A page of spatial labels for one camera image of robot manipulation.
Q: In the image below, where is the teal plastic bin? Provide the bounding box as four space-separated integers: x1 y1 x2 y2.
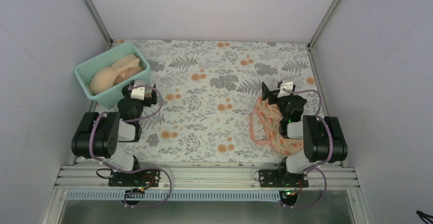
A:
74 42 151 108

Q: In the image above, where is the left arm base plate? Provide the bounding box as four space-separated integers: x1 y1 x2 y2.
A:
108 169 160 188

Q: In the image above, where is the pink mesh laundry bag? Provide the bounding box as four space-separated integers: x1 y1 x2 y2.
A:
249 97 303 156

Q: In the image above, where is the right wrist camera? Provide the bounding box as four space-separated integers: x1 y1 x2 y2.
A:
277 80 296 98

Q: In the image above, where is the aluminium rail frame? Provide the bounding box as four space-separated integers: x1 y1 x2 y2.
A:
55 162 360 190

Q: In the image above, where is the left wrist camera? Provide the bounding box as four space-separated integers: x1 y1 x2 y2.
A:
130 84 146 101

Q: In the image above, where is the grey slotted cable duct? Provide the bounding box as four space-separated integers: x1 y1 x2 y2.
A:
65 189 281 202

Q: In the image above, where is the floral table mat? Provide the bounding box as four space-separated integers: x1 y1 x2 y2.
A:
118 39 319 163

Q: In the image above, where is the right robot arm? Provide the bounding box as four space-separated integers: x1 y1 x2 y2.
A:
254 81 348 187

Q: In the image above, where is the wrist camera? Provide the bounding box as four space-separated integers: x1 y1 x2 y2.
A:
277 80 296 98
130 84 146 101

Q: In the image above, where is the beige bra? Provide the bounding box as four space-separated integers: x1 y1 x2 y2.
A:
90 54 143 94

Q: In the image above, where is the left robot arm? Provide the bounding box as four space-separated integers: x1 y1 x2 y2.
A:
71 81 160 186

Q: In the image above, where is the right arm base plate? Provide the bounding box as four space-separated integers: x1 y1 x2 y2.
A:
258 169 309 188

